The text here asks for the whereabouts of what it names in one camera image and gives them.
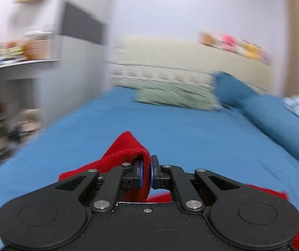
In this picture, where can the blue rolled blanket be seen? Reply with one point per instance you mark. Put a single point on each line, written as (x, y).
(267, 115)

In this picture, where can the dark wall-mounted screen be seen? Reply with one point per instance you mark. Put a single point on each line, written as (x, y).
(82, 23)

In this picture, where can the clutter of desk items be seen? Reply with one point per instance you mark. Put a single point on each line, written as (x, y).
(16, 48)

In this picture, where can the beige headboard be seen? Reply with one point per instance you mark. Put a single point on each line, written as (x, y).
(191, 55)

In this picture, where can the red cloth garment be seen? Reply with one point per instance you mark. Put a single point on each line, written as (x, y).
(128, 159)

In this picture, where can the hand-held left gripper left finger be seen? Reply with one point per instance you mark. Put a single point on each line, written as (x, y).
(139, 174)

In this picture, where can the white desk shelf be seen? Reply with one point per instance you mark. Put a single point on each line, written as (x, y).
(16, 68)

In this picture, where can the light green pillow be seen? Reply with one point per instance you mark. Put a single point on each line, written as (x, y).
(175, 96)

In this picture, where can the row of plush toys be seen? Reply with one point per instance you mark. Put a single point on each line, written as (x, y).
(235, 45)

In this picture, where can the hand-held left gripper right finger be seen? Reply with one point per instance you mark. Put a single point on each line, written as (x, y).
(153, 172)

